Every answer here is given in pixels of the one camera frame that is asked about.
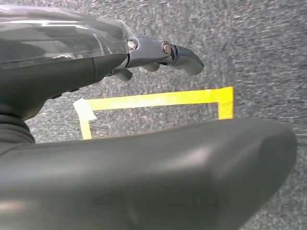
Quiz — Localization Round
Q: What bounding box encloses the white floor tape piece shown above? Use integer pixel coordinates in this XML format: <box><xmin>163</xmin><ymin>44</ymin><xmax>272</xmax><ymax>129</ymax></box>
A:
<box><xmin>73</xmin><ymin>98</ymin><xmax>98</xmax><ymax>122</ymax></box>

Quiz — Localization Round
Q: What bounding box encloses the yellow floor tape marking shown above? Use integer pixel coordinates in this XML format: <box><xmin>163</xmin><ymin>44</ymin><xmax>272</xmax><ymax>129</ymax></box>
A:
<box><xmin>78</xmin><ymin>86</ymin><xmax>234</xmax><ymax>140</ymax></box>

